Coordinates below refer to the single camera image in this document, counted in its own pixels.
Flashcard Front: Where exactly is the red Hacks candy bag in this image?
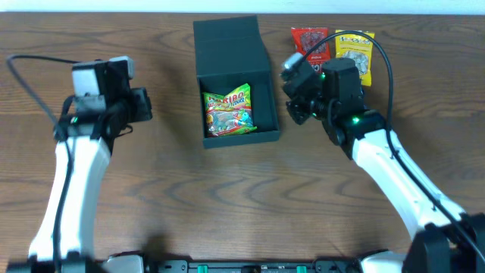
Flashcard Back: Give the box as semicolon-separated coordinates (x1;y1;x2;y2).
291;27;331;73

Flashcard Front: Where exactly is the yellow seed snack bag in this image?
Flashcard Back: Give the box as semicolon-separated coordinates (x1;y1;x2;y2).
335;34;373;86

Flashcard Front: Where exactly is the green Haribo worms bag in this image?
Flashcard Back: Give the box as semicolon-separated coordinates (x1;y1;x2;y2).
203;83;257;137

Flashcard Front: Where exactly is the dark green box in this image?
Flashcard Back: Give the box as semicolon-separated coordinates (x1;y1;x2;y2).
193;16;280;149

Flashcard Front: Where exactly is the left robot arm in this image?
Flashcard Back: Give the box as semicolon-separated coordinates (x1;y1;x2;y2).
6;55;152;272

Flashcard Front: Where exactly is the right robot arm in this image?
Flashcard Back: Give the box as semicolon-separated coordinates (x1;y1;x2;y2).
280;53;484;272

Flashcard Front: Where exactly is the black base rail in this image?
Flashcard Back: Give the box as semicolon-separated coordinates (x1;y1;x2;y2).
144;259;362;273

